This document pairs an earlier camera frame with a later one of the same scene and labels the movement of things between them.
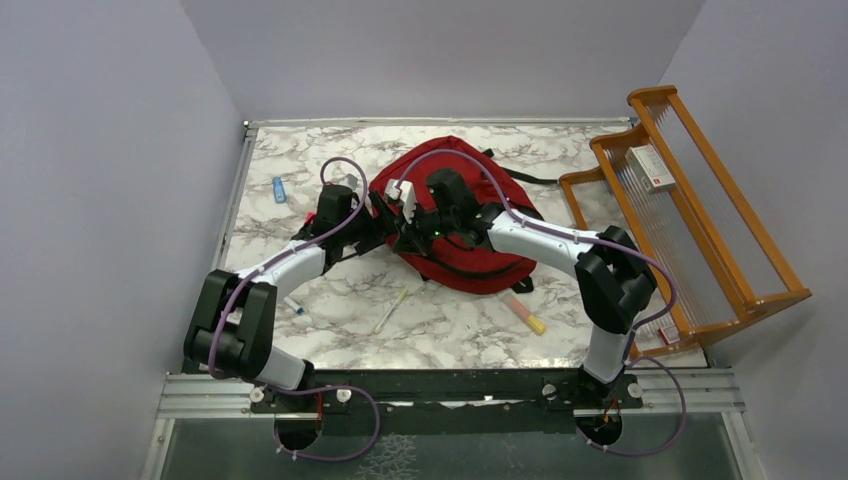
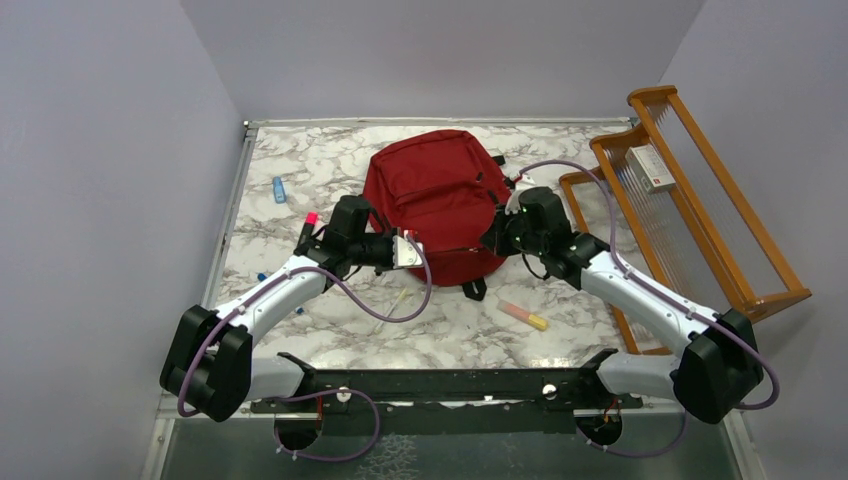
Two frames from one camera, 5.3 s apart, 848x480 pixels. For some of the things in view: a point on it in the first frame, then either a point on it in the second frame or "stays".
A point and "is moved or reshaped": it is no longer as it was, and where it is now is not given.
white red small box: x=651 y=168 stays
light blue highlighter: x=279 y=190 stays
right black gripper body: x=427 y=227 to x=512 y=236
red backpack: x=480 y=269 is moved or reshaped
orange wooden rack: x=659 y=183 stays
